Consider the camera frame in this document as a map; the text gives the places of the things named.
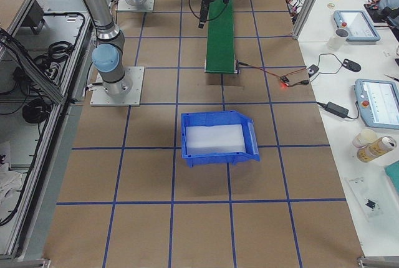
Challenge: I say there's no green conveyor belt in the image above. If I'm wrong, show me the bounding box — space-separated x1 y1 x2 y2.
204 0 238 74

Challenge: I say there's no far teach pendant tablet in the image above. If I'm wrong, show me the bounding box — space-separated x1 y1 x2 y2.
333 10 380 42

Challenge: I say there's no teach pendant tablet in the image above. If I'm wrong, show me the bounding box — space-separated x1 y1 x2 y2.
333 10 380 42
354 79 398 130

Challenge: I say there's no white mug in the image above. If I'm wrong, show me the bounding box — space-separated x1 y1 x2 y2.
327 28 349 50

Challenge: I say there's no drink can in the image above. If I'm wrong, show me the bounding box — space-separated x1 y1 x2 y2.
357 136 397 163

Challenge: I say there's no red black wire with sensor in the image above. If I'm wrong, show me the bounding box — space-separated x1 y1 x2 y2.
238 60 310 89

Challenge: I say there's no aluminium frame post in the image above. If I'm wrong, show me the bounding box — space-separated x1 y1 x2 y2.
292 0 316 40

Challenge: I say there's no blue plastic bin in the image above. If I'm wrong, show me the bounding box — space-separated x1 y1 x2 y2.
181 110 260 168

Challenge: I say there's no near teach pendant tablet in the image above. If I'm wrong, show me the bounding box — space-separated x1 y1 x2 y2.
354 79 398 130

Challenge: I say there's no paper cup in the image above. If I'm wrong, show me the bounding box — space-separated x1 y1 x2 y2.
352 128 377 148

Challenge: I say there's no black power adapter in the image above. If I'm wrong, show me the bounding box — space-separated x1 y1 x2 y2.
317 102 349 118

